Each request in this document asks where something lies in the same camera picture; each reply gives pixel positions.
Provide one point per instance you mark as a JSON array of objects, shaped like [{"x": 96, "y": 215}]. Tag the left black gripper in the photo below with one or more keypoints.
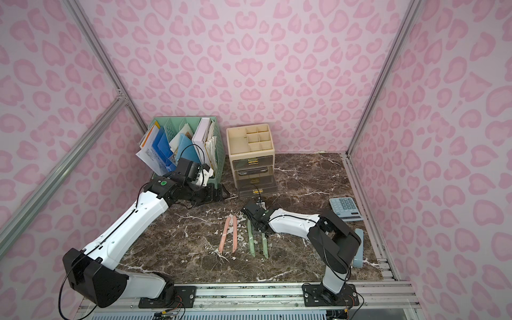
[{"x": 208, "y": 194}]

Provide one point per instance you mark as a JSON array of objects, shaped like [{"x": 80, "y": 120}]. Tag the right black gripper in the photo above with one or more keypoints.
[{"x": 254, "y": 214}]

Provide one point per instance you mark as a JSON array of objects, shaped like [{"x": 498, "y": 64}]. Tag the green fruit knife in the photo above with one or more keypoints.
[
  {"x": 251, "y": 238},
  {"x": 265, "y": 246}
]

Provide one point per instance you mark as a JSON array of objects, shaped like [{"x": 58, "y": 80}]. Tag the beige three-drawer organizer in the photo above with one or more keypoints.
[{"x": 252, "y": 159}]

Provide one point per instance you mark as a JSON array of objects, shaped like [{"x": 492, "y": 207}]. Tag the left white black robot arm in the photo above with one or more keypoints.
[{"x": 92, "y": 271}]

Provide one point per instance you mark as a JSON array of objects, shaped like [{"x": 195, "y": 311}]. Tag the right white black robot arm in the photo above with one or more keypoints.
[{"x": 334, "y": 241}]

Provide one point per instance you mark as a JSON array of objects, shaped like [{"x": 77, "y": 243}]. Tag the pink fruit knife left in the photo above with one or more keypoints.
[{"x": 224, "y": 235}]

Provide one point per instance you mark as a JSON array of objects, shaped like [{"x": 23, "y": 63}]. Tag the pink fruit knife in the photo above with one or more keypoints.
[
  {"x": 224, "y": 235},
  {"x": 235, "y": 235}
]

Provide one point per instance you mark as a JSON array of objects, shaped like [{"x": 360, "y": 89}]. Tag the pink fruit knife right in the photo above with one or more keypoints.
[{"x": 235, "y": 235}]

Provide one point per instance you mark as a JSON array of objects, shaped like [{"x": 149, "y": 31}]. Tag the blue folders in organizer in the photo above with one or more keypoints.
[{"x": 170, "y": 152}]

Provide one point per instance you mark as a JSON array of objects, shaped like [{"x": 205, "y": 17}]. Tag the green file organizer box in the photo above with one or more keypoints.
[{"x": 173, "y": 126}]

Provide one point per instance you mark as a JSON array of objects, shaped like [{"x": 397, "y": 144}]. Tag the grey blue calculator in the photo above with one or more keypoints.
[{"x": 346, "y": 209}]

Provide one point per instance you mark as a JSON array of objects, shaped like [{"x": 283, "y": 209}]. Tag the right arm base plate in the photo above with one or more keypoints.
[{"x": 319, "y": 296}]

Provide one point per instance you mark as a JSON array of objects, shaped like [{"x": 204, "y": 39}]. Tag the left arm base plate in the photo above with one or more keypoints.
[{"x": 184, "y": 296}]

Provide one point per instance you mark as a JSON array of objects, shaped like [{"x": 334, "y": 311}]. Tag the aluminium front rail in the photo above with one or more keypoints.
[{"x": 373, "y": 300}]

